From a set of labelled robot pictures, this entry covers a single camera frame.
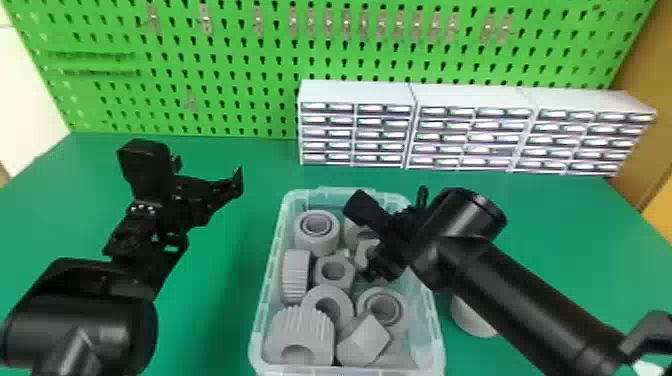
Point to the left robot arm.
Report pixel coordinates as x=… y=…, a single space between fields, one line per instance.
x=78 y=315

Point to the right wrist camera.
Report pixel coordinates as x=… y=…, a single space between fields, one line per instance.
x=366 y=209

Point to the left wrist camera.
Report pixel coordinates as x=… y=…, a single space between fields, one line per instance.
x=146 y=165

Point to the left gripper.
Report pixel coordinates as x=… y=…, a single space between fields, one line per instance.
x=184 y=202

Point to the white drawer cabinet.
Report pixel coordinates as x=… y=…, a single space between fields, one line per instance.
x=470 y=131
x=582 y=136
x=353 y=126

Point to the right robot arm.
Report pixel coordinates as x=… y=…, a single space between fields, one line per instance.
x=514 y=294

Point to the grey nut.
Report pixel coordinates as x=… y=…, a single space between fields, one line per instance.
x=334 y=273
x=359 y=242
x=363 y=341

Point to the clear bin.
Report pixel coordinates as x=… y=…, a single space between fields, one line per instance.
x=273 y=294

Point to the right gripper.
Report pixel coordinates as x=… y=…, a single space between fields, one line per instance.
x=399 y=241

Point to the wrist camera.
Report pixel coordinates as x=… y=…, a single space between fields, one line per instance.
x=146 y=165
x=366 y=209

